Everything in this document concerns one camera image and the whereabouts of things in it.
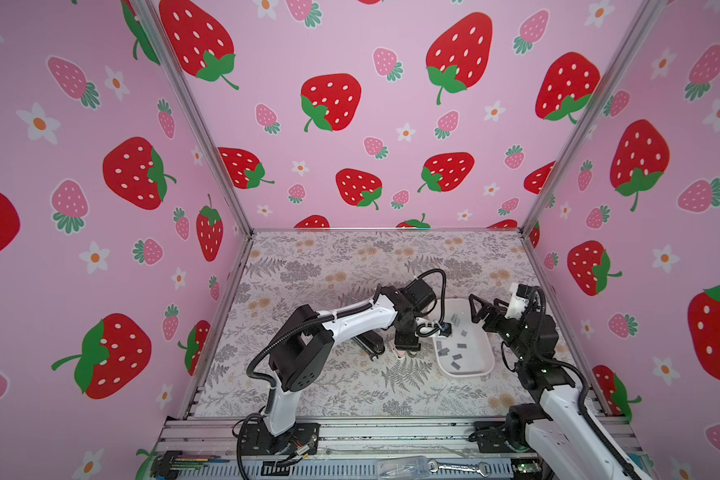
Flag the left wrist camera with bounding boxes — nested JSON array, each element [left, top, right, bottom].
[[415, 322, 453, 338]]

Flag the black stapler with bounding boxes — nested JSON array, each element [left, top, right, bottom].
[[353, 331, 386, 361]]

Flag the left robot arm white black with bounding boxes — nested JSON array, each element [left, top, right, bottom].
[[236, 268, 452, 457]]

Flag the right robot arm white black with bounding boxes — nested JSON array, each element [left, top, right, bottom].
[[468, 284, 651, 479]]

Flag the white plastic tray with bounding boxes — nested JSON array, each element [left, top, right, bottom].
[[432, 298, 495, 378]]

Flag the clear plastic bag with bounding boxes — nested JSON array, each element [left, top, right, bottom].
[[376, 456, 431, 480]]

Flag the silver wrench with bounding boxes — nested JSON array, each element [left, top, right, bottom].
[[428, 459, 491, 478]]

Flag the aluminium rail base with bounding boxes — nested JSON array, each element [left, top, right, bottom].
[[149, 416, 652, 480]]

